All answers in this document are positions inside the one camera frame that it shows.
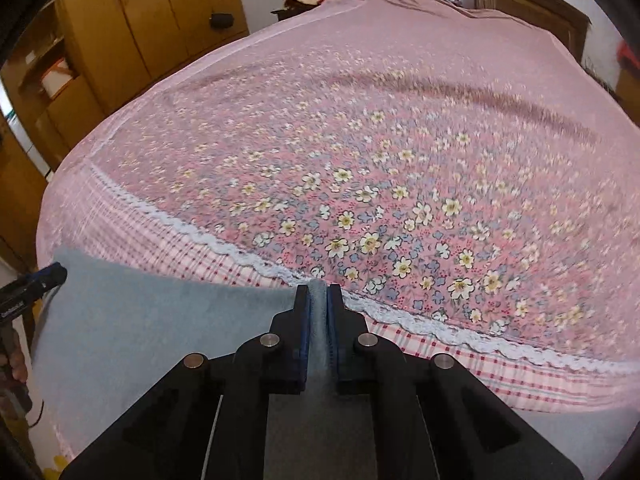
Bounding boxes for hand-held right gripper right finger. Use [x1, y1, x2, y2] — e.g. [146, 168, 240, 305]
[326, 284, 585, 480]

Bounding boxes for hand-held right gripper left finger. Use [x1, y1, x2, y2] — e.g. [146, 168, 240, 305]
[59, 284, 313, 480]

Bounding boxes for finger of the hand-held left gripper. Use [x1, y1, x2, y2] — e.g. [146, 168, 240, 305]
[22, 261, 68, 295]

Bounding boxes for grey-blue fleece pants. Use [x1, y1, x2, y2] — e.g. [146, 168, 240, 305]
[31, 247, 638, 480]

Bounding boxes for person's left hand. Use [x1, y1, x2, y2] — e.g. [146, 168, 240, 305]
[0, 345, 30, 386]

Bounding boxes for white container with orange rim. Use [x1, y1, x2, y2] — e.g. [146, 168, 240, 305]
[42, 57, 76, 96]

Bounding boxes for pink floral bedspread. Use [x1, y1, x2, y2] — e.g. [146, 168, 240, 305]
[35, 0, 640, 461]

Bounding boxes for wooden wardrobe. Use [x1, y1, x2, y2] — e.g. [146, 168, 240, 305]
[0, 0, 251, 261]

